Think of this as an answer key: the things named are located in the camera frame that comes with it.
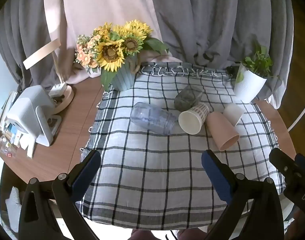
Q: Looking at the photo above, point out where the green potted plant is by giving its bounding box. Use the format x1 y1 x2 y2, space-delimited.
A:
235 42 275 83

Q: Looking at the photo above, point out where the desk lamp with wooden base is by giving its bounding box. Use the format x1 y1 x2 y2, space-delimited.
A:
23 38 75 114

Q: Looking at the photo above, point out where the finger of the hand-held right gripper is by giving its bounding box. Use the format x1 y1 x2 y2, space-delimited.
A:
269 148 296 180

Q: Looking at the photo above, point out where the clear plastic cup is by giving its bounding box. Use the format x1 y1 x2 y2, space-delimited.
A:
131 102 178 136

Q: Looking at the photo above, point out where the white plant pot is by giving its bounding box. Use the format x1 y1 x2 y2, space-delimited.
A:
233 63 267 103

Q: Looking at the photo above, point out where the checked grey white cloth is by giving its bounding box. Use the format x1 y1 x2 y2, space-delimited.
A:
76 61 286 231

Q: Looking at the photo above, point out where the stack of books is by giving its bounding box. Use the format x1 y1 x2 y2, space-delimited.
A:
0 91 18 131

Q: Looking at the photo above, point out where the patterned paper cup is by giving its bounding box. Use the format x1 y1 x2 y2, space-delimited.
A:
178 102 210 135

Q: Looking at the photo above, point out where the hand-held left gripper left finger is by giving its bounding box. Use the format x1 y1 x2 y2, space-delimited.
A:
18 149 102 240

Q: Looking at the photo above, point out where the white spiral notebook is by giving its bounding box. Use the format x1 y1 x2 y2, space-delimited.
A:
5 186 25 233

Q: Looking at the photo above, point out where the pink flower bouquet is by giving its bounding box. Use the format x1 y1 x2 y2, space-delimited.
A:
74 33 103 78

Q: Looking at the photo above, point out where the white boxy device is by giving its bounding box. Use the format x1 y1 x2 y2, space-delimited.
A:
6 85 62 147

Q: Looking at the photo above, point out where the clear drinking glass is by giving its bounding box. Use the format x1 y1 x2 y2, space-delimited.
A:
0 133 17 158

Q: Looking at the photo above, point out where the pale pink curtain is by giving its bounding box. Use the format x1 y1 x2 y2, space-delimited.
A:
41 0 183 85

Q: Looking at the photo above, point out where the grey speckled glass cup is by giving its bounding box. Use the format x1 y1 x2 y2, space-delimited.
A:
174 85 203 112

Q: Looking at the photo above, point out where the light blue ribbed vase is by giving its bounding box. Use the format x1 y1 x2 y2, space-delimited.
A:
110 54 141 92

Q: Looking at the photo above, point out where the pink cup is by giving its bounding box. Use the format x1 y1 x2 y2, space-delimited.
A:
205 111 240 152

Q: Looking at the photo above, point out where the sunflower bouquet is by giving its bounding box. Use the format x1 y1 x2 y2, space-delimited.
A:
93 19 169 92

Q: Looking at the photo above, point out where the small white cup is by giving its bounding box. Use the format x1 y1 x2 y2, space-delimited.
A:
222 103 244 127

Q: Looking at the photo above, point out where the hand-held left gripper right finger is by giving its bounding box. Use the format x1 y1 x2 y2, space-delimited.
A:
201 149 285 240

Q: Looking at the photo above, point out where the white curved tube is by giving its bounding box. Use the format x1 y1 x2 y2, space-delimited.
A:
286 99 305 132

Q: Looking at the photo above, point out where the grey curtain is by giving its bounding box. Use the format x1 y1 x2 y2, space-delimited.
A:
147 0 294 110
0 0 69 86

